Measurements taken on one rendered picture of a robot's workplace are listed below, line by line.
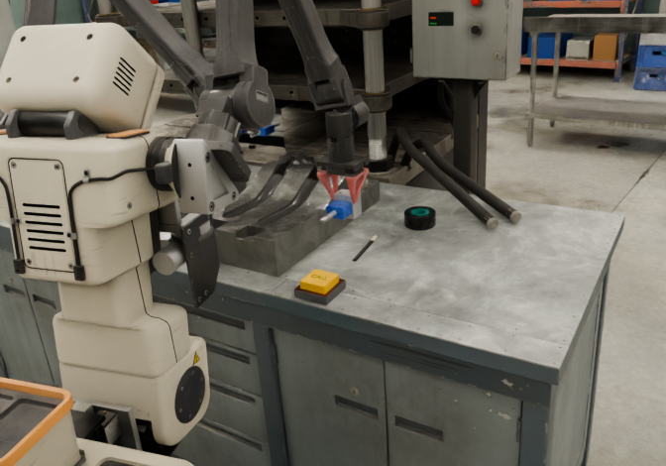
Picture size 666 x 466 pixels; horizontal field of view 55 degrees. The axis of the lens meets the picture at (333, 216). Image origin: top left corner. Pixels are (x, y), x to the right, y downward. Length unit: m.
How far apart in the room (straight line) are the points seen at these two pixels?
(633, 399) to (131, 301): 1.79
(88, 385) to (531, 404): 0.81
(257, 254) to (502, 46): 0.97
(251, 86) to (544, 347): 0.67
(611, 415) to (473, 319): 1.18
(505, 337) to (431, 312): 0.15
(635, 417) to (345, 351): 1.22
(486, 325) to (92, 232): 0.71
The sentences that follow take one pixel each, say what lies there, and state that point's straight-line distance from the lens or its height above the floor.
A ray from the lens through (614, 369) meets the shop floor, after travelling 2.57.
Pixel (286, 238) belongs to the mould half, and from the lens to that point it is 1.43.
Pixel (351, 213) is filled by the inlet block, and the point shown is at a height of 0.92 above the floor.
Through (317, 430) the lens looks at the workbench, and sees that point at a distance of 1.61.
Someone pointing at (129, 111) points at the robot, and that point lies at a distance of 1.03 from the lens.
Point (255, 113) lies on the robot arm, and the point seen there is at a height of 1.23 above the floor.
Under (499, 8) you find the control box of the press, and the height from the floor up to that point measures 1.28.
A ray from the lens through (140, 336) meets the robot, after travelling 1.13.
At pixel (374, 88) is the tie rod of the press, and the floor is 1.06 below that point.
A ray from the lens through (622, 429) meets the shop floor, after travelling 2.32.
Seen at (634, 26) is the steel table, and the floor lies 0.88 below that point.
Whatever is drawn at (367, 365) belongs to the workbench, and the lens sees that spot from 1.40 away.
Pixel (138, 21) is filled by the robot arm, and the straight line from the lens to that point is 1.46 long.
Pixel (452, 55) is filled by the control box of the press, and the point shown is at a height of 1.14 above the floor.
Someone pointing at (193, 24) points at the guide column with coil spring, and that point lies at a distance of 2.43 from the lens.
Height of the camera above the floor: 1.47
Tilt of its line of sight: 23 degrees down
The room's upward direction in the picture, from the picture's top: 4 degrees counter-clockwise
